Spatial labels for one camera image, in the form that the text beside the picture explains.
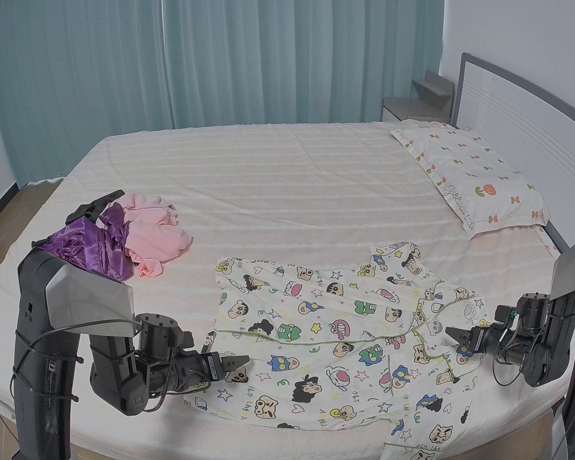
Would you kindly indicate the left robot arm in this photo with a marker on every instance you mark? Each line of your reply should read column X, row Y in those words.
column 86, row 300

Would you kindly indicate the bed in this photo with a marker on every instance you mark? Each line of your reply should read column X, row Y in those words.
column 268, row 185

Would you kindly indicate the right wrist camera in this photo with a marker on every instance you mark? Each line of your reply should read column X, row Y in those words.
column 504, row 315

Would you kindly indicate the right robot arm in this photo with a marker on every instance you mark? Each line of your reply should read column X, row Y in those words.
column 541, row 352

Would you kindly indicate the blue-green curtain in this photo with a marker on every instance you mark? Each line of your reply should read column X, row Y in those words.
column 292, row 41
column 76, row 65

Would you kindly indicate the white printed pyjama top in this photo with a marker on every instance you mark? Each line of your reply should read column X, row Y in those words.
column 316, row 333

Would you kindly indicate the grey bedside table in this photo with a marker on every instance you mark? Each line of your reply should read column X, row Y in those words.
column 402, row 106

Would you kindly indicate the pink garment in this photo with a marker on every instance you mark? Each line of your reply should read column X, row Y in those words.
column 158, row 240

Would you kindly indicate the purple satin garment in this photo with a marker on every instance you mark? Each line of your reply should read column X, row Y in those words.
column 100, row 252

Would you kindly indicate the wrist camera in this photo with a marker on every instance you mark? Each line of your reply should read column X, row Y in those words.
column 504, row 315
column 187, row 340

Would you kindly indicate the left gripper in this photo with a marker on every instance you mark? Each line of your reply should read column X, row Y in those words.
column 196, row 369

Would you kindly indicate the white printed pillow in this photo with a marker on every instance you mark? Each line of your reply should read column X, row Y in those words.
column 474, row 170
column 546, row 240

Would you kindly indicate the black garment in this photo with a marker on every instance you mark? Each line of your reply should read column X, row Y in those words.
column 100, row 201

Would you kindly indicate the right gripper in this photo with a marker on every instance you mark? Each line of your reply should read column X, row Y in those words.
column 488, row 343

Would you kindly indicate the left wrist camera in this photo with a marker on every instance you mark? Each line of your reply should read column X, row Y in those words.
column 187, row 340

